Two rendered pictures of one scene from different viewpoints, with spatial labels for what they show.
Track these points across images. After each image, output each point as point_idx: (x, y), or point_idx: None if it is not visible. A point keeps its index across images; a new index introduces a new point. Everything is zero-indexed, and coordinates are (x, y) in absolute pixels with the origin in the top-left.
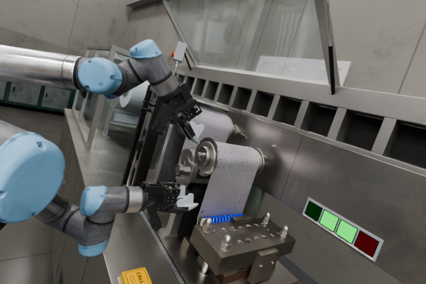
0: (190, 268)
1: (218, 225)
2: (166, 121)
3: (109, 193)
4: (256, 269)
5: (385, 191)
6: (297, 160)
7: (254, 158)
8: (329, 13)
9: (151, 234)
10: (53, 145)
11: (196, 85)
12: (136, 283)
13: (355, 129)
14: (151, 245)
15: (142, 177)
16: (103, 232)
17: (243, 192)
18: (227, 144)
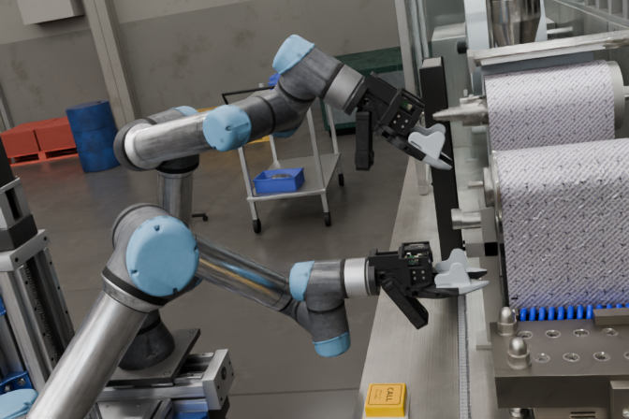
0: (496, 400)
1: (548, 325)
2: (364, 147)
3: (316, 270)
4: (613, 416)
5: None
6: None
7: (628, 167)
8: None
9: (456, 340)
10: (171, 225)
11: None
12: (380, 399)
13: None
14: (446, 357)
15: (453, 240)
16: (327, 325)
17: (627, 252)
18: (538, 151)
